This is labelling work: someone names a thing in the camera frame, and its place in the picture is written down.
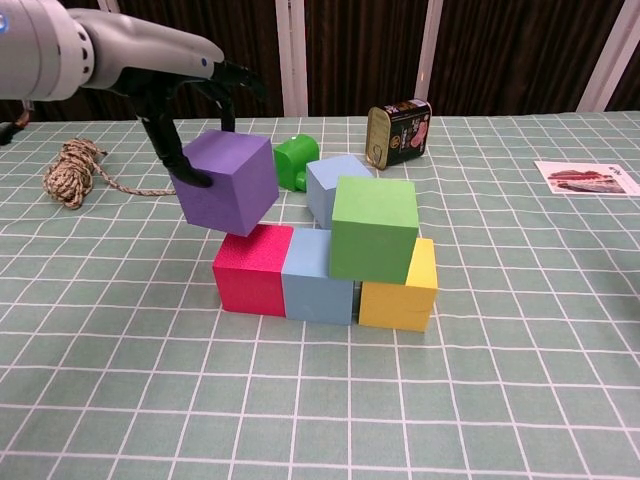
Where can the light blue foam cube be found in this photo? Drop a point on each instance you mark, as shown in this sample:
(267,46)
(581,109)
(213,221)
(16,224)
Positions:
(310,290)
(322,185)

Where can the postcard with red building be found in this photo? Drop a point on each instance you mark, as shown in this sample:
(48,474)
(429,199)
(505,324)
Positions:
(585,177)

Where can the green plastic building brick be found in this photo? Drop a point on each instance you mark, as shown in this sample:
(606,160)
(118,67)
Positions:
(292,160)

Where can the black luncheon meat tin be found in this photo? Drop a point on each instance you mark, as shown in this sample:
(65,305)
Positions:
(400,135)

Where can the pink foam cube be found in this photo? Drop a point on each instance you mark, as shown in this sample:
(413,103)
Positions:
(250,280)

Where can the purple foam cube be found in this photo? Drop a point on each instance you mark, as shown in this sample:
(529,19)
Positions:
(235,185)

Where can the green foam cube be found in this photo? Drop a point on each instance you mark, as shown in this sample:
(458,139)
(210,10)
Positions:
(372,235)

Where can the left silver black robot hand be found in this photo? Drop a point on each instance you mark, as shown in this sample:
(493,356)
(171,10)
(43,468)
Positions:
(150,50)

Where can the green checked tablecloth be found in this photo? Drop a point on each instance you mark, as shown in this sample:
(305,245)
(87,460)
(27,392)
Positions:
(400,390)

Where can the yellow foam cube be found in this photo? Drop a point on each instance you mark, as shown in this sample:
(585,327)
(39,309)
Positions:
(395,305)

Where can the white metal frame post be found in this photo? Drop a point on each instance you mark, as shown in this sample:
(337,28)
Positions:
(428,50)
(292,60)
(614,50)
(106,6)

